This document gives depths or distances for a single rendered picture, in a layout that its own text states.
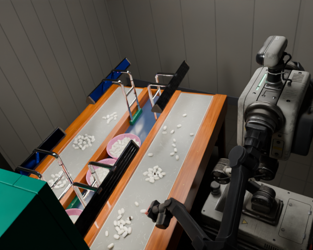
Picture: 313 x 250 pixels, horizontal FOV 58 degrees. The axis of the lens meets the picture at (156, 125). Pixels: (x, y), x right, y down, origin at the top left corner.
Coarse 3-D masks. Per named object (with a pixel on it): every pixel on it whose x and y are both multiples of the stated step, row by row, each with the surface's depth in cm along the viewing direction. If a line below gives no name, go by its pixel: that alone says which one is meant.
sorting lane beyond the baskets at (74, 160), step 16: (112, 96) 278; (128, 96) 273; (96, 112) 261; (112, 112) 257; (96, 128) 242; (112, 128) 239; (80, 144) 230; (96, 144) 226; (64, 160) 218; (80, 160) 215; (48, 176) 208; (64, 176) 205
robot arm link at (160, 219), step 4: (168, 200) 138; (164, 204) 139; (168, 204) 136; (164, 212) 138; (168, 212) 139; (160, 216) 138; (164, 216) 137; (168, 216) 138; (172, 216) 139; (156, 220) 139; (160, 220) 137; (164, 220) 136; (168, 220) 137; (156, 224) 137; (160, 224) 136; (164, 224) 135; (168, 224) 136; (160, 228) 140; (164, 228) 138
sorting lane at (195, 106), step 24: (192, 96) 256; (168, 120) 235; (192, 120) 230; (168, 144) 213; (144, 168) 198; (168, 168) 195; (144, 192) 182; (168, 192) 179; (144, 216) 169; (96, 240) 162; (120, 240) 160; (144, 240) 157
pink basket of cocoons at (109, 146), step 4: (116, 136) 225; (120, 136) 226; (124, 136) 227; (132, 136) 225; (136, 136) 222; (112, 140) 224; (136, 140) 223; (140, 140) 217; (108, 144) 220; (112, 144) 224; (140, 144) 214; (108, 148) 219; (108, 152) 214; (112, 156) 208
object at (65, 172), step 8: (40, 152) 172; (48, 152) 169; (56, 160) 170; (16, 168) 164; (24, 168) 162; (64, 168) 175; (40, 176) 158; (56, 184) 171; (72, 184) 184; (64, 192) 179; (80, 192) 194; (72, 200) 190
